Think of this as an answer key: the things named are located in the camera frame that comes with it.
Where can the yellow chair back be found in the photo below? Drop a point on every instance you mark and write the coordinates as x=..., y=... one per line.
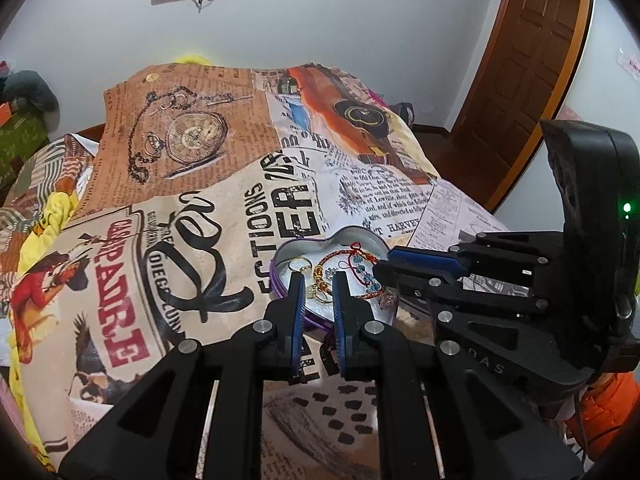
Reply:
x=193, y=59

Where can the purple heart-shaped tin box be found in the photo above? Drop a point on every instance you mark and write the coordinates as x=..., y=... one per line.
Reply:
x=351, y=250

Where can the newspaper print bed blanket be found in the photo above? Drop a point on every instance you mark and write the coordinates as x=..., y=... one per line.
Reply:
x=201, y=175

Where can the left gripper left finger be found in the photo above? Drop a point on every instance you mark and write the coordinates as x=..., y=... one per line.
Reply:
x=198, y=412

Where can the grey stuffed pillow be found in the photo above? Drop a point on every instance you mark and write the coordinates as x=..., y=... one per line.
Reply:
x=27, y=90

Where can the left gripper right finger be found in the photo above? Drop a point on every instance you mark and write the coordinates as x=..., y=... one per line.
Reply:
x=440, y=416

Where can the dark blue bag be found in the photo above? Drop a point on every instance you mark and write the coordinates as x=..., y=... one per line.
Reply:
x=405, y=111

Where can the striped patchwork quilt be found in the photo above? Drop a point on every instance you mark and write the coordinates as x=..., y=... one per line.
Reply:
x=64, y=165

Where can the yellow cloth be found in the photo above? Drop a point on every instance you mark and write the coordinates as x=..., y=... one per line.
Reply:
x=56, y=214

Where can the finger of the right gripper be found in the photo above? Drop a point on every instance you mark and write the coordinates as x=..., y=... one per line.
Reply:
x=430, y=291
x=498, y=255

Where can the brown wooden door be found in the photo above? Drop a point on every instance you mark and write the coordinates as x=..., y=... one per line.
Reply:
x=532, y=51

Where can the green patterned cloth bin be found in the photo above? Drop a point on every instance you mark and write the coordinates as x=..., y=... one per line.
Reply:
x=21, y=136

